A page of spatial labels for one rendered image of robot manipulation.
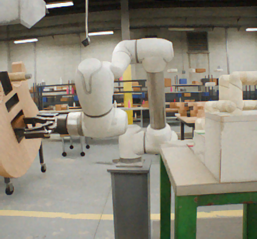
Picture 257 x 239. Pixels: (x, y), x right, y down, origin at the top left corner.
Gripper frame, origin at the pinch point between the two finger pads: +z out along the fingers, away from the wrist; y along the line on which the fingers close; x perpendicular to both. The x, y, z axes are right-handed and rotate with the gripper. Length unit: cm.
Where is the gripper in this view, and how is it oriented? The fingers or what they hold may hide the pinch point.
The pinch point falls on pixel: (20, 125)
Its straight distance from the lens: 89.4
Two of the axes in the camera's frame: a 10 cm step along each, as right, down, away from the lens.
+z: -10.0, 0.5, 0.7
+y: 0.3, -5.0, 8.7
